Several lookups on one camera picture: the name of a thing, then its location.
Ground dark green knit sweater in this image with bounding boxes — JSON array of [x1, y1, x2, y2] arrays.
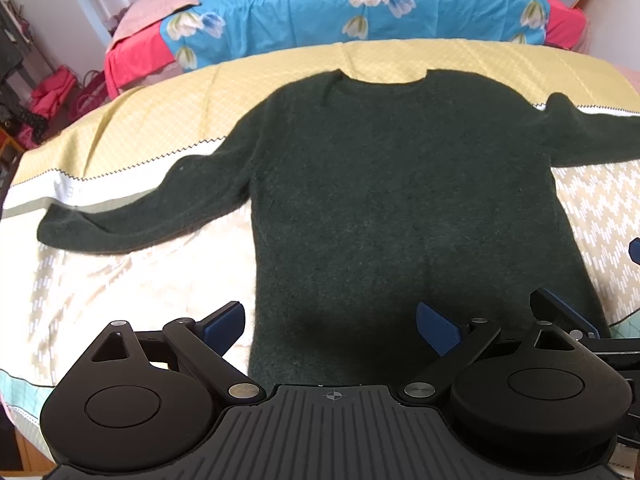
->
[[37, 70, 639, 387]]

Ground yellow patterned bed sheet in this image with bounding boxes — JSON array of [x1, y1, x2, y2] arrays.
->
[[1, 39, 639, 451]]

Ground red bags on floor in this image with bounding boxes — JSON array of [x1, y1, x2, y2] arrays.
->
[[17, 65, 108, 150]]

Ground blue floral quilt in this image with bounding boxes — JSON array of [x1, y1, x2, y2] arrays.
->
[[160, 0, 550, 72]]

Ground pink blanket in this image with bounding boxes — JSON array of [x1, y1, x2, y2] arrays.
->
[[107, 0, 200, 50]]

